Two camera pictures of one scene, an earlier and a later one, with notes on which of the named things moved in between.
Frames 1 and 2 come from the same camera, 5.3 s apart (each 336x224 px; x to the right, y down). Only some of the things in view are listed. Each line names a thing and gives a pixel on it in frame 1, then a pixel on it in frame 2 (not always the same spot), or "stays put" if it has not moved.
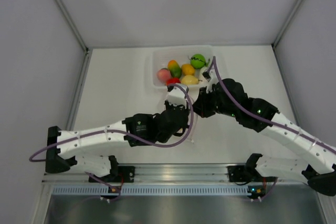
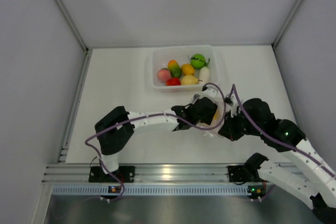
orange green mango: [175, 68] stays put
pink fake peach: [163, 74] stays put
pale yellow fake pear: [190, 80] stays put
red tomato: [172, 81] stays put
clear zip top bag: [192, 120] to [217, 122]
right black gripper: [200, 105] to [228, 129]
